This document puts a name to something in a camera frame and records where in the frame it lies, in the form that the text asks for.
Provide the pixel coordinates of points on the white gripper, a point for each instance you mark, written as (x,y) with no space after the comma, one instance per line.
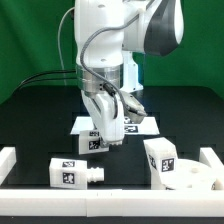
(108,118)

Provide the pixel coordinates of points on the white round stool seat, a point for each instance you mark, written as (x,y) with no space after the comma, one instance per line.
(189,175)

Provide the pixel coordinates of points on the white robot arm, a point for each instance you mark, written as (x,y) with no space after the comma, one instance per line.
(104,30)

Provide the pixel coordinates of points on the white marker sheet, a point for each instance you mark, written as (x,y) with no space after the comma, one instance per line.
(147,127)

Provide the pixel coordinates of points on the green backdrop curtain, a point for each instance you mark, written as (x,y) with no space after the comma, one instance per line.
(30,30)

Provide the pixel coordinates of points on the white front barrier wall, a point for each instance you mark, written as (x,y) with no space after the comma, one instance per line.
(115,203)

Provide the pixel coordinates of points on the white left barrier wall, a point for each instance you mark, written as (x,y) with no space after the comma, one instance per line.
(7,161)

